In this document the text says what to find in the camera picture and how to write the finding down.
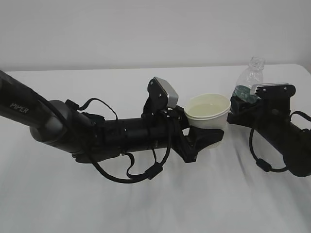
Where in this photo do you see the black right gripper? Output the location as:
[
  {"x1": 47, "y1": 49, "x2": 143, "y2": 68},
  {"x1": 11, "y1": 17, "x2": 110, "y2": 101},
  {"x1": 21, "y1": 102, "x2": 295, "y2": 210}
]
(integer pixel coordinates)
[{"x1": 227, "y1": 96, "x2": 294, "y2": 155}]

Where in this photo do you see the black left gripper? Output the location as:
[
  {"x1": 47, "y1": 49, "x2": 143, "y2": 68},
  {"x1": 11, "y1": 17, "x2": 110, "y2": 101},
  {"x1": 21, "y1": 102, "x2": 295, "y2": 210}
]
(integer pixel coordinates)
[{"x1": 138, "y1": 105, "x2": 224, "y2": 163}]

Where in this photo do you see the white paper cup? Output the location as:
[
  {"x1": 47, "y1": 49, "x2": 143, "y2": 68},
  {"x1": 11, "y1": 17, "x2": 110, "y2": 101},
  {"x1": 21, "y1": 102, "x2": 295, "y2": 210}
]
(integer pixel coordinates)
[{"x1": 184, "y1": 94, "x2": 231, "y2": 131}]

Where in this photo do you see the clear green-label water bottle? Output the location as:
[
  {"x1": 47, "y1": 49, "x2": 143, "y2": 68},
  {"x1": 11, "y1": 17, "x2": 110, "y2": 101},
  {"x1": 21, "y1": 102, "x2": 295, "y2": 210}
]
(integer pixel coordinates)
[{"x1": 232, "y1": 56, "x2": 265, "y2": 104}]

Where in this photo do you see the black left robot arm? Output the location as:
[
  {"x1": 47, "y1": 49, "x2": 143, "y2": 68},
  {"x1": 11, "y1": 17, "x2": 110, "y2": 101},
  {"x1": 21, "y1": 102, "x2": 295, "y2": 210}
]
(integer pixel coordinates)
[{"x1": 0, "y1": 72, "x2": 224, "y2": 164}]

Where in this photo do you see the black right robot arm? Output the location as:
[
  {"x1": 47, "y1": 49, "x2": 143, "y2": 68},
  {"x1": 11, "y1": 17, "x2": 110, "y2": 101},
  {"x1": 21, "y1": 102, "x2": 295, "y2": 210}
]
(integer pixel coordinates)
[{"x1": 227, "y1": 96, "x2": 311, "y2": 177}]

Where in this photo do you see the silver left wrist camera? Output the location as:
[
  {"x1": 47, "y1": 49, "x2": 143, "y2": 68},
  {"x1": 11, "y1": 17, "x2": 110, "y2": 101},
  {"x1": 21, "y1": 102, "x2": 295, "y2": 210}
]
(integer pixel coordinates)
[{"x1": 143, "y1": 77, "x2": 179, "y2": 114}]

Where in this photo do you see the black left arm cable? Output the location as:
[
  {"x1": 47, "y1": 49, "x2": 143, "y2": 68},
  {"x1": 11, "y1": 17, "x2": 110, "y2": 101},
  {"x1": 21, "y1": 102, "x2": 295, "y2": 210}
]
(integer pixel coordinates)
[{"x1": 65, "y1": 97, "x2": 175, "y2": 183}]

